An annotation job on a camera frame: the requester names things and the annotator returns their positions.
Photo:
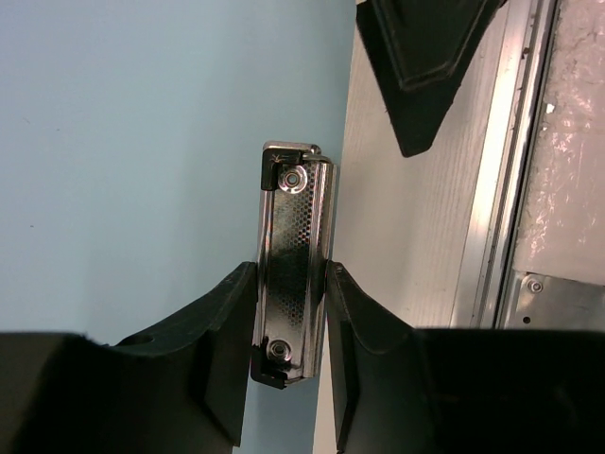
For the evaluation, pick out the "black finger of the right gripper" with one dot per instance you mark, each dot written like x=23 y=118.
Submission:
x=419 y=51

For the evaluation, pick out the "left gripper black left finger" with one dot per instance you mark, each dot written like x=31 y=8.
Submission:
x=185 y=377

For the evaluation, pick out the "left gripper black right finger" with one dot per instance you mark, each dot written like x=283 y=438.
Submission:
x=377 y=378

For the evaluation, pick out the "blue clipboard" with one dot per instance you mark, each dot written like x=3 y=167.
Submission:
x=143 y=148

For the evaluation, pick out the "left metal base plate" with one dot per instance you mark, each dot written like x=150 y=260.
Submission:
x=537 y=301

